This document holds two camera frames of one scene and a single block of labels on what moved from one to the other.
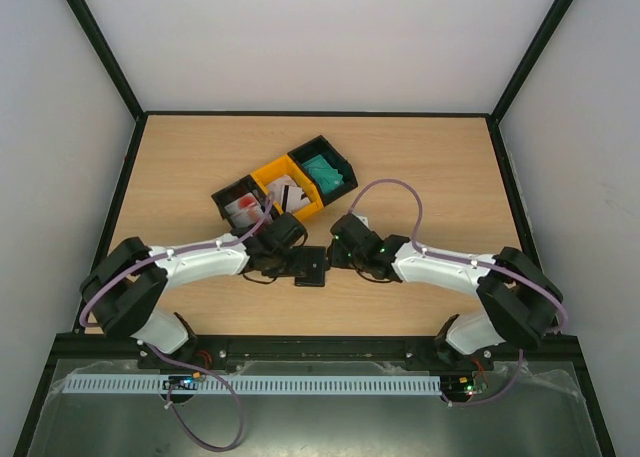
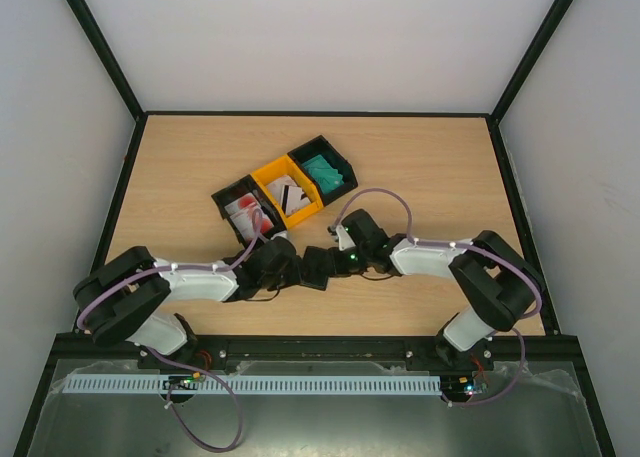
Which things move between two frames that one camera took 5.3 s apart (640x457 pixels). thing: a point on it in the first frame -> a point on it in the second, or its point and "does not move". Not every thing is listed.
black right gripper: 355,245 does not move
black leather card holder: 314,267 does not move
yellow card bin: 280,168 does not move
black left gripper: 296,269 -> 295,274
